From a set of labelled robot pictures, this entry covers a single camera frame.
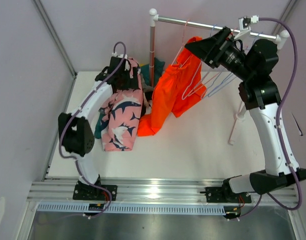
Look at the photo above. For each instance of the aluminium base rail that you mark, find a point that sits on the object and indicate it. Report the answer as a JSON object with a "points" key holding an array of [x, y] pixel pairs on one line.
{"points": [[129, 190]]}

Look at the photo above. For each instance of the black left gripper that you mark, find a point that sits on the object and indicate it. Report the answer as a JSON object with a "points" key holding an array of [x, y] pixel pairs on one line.
{"points": [[132, 83]]}

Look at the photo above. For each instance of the teal shorts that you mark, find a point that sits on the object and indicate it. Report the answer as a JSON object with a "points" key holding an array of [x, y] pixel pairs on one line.
{"points": [[158, 70]]}

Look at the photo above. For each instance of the grey slotted cable duct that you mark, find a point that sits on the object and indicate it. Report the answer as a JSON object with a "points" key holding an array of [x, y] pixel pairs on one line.
{"points": [[132, 208]]}

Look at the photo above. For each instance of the grey shorts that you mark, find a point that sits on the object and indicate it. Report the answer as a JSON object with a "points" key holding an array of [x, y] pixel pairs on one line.
{"points": [[145, 87]]}

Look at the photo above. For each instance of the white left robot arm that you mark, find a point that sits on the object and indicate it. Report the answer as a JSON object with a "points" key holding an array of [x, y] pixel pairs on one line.
{"points": [[76, 137]]}

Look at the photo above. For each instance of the pink patterned shorts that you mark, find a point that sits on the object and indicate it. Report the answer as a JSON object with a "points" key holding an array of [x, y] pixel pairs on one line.
{"points": [[122, 112]]}

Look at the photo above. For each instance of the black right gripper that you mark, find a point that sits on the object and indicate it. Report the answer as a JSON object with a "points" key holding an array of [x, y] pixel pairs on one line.
{"points": [[203, 48]]}

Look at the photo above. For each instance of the orange shorts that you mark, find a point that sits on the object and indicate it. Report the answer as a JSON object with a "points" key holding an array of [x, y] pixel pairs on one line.
{"points": [[178, 89]]}

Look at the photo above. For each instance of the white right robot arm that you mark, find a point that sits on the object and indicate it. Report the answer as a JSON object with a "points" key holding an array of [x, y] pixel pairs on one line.
{"points": [[262, 100]]}

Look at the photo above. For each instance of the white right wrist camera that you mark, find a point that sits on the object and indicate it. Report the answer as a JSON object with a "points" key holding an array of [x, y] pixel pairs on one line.
{"points": [[245, 26]]}

